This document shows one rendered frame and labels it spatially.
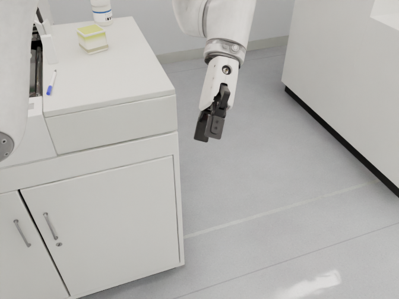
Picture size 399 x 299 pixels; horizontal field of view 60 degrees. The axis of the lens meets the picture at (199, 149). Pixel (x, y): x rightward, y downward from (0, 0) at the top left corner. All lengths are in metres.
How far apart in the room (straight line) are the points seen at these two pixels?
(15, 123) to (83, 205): 0.66
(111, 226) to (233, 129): 1.40
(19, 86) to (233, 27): 0.40
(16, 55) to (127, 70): 0.59
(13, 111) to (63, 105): 0.42
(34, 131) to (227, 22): 0.56
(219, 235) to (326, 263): 0.52
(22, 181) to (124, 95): 0.38
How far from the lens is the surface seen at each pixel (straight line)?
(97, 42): 1.20
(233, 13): 0.72
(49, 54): 1.17
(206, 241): 1.76
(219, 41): 0.70
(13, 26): 0.50
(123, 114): 0.97
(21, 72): 0.53
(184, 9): 0.72
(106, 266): 1.44
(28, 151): 1.02
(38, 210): 1.17
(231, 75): 0.67
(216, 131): 0.64
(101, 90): 0.99
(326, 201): 2.05
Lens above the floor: 1.44
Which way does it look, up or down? 40 degrees down
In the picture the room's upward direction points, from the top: straight up
